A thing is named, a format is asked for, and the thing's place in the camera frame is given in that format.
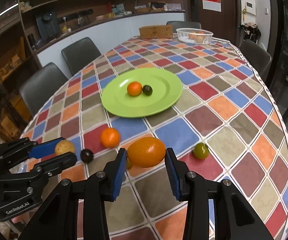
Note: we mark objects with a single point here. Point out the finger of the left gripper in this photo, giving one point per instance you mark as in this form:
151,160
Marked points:
42,170
18,151

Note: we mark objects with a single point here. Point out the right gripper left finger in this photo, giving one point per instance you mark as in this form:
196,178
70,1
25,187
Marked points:
103,186

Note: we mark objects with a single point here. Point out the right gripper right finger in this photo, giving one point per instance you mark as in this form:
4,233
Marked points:
188,186

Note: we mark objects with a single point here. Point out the tan round fruit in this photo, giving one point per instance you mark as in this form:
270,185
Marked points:
64,146

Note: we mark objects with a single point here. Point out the dark purple plum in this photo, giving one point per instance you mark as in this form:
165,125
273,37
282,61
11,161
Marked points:
86,156

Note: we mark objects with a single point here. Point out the green yellow tomato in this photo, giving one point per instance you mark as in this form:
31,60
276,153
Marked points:
201,151

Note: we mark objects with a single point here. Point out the mandarin orange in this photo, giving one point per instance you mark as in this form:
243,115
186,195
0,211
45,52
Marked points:
110,138

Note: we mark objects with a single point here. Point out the large orange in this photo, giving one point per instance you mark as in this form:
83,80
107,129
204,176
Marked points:
146,152

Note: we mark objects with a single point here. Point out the green plate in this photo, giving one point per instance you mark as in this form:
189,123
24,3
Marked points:
167,89

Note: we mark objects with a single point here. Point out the dark chair near left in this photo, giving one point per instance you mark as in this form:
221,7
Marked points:
37,90

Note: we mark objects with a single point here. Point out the dark chair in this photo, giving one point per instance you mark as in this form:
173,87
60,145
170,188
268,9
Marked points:
37,90
257,57
80,54

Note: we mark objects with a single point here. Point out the colourful checkered tablecloth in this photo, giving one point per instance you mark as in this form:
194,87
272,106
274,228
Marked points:
224,104

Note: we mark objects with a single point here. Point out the mandarin on plate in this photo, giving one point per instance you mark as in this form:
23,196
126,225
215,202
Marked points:
134,88

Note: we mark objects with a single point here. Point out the dark green plum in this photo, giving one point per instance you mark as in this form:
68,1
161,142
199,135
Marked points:
147,90

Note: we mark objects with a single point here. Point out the black coffee machine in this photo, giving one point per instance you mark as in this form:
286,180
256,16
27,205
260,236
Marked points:
48,25

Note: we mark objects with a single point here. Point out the glass kettle on counter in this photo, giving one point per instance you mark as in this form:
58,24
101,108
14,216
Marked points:
81,21

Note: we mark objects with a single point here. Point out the dark chair right side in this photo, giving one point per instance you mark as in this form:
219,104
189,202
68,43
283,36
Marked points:
257,57

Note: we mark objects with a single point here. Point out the oranges in basket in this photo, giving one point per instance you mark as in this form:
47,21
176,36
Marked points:
197,37

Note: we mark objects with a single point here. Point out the dark chair far end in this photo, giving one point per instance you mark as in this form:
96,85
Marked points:
183,24

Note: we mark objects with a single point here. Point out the dark brown door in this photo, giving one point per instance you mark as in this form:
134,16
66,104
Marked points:
221,17

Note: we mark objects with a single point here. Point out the white wire basket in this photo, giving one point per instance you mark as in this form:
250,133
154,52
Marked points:
182,34

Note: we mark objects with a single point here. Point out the white wall intercom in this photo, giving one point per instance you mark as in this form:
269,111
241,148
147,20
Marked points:
250,8

